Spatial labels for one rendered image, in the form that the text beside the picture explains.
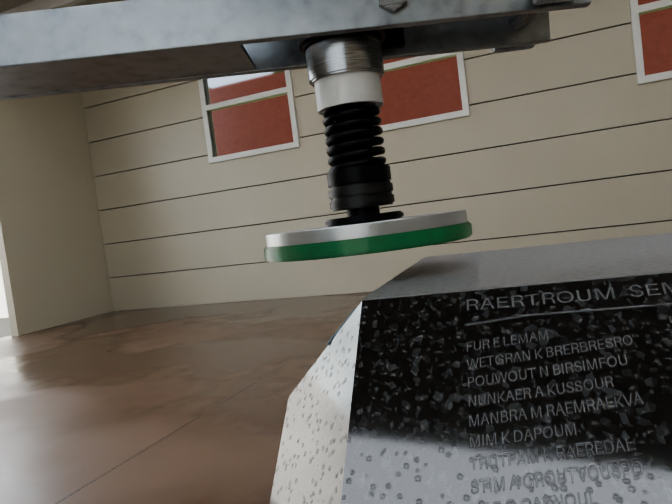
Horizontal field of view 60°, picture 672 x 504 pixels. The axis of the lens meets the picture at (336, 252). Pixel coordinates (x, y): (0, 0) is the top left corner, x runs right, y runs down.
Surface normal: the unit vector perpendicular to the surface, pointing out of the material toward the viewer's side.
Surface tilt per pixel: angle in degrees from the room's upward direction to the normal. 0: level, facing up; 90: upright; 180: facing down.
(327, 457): 59
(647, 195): 90
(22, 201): 90
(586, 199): 90
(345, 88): 90
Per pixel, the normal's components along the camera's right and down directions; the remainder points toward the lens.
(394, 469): -0.26, -0.65
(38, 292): 0.92, -0.10
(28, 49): -0.03, 0.06
